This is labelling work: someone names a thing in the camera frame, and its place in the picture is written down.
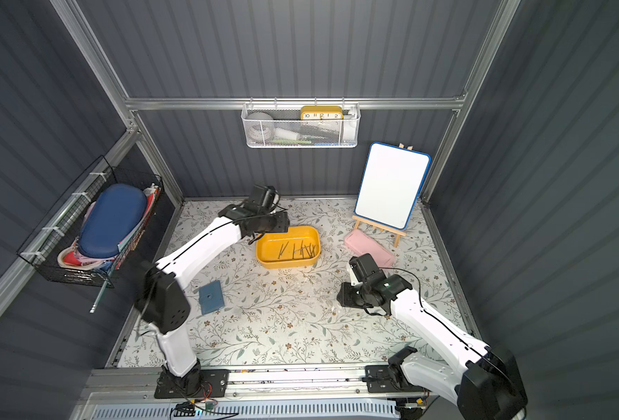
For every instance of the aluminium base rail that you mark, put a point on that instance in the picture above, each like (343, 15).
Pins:
(320, 381)

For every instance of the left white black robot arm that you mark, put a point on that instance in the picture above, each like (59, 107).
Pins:
(163, 303)

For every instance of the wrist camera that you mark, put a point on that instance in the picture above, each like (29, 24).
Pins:
(363, 269)
(263, 198)

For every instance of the blue oval case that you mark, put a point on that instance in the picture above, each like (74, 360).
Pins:
(113, 217)

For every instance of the black wire side basket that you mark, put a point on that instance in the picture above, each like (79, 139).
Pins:
(52, 250)

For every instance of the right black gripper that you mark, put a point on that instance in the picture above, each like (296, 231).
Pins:
(349, 296)

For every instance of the white wire wall basket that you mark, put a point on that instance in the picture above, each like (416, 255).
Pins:
(292, 132)

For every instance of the small wooden easel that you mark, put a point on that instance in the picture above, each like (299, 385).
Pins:
(399, 234)

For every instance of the white board with blue frame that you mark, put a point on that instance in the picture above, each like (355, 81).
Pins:
(392, 181)

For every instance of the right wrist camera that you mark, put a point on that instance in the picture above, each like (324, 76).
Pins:
(363, 269)

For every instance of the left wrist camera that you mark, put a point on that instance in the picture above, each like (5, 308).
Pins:
(263, 198)

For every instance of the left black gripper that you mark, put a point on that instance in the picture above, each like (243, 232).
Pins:
(279, 223)

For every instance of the white tape roll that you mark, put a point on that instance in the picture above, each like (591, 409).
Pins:
(259, 127)

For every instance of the yellow plastic storage box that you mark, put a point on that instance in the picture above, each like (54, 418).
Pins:
(268, 248)

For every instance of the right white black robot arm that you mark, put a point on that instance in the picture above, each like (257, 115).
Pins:
(483, 382)

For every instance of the pink pencil case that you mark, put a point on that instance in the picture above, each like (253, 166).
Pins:
(360, 244)

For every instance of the yellow clock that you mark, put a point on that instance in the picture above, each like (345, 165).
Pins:
(321, 113)

